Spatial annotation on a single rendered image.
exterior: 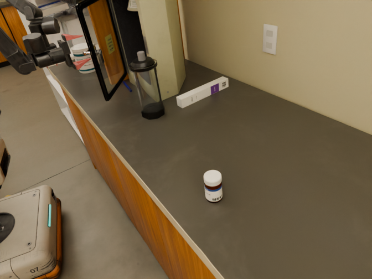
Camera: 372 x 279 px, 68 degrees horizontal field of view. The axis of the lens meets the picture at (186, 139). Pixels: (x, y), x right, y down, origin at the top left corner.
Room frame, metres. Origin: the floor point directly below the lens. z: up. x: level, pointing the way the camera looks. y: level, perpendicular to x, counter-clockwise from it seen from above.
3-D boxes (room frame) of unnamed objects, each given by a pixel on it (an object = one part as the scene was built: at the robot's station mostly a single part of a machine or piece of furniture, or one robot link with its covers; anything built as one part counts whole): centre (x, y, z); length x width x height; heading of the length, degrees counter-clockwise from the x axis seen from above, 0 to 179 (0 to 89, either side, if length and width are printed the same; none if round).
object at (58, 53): (1.16, 0.47, 1.21); 0.07 x 0.07 x 0.10; 29
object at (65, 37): (1.19, 0.41, 1.24); 0.09 x 0.07 x 0.07; 119
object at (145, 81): (1.04, 0.12, 1.06); 0.11 x 0.11 x 0.21
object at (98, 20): (1.26, 0.29, 1.19); 0.30 x 0.01 x 0.40; 168
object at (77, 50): (1.71, 0.54, 1.02); 0.13 x 0.13 x 0.15
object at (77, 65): (1.19, 0.40, 1.17); 0.09 x 0.07 x 0.07; 119
